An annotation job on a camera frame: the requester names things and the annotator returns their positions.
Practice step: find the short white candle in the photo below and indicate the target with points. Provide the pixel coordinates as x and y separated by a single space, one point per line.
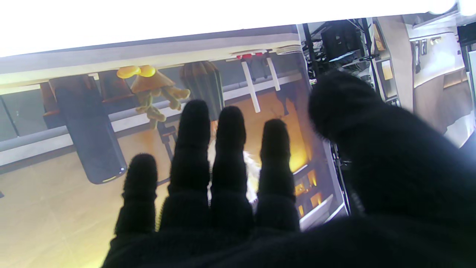
273 74

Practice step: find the orange fruit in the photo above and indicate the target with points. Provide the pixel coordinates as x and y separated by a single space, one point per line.
135 70

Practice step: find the black equipment rack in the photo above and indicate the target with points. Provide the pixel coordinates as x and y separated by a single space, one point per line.
346 41

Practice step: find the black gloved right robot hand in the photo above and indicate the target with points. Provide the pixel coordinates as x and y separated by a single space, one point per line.
390 186

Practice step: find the tall white candle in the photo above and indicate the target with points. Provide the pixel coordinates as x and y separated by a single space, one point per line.
251 87

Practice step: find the dark ribbed vase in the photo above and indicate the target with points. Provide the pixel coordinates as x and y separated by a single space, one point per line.
204 83

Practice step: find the black tripod stand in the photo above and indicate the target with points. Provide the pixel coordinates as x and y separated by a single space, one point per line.
309 48

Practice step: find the tray with red pieces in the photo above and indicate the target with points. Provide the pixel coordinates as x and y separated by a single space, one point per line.
251 55

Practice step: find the orange kitchen backdrop banner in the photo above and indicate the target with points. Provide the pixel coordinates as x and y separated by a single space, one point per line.
44 208

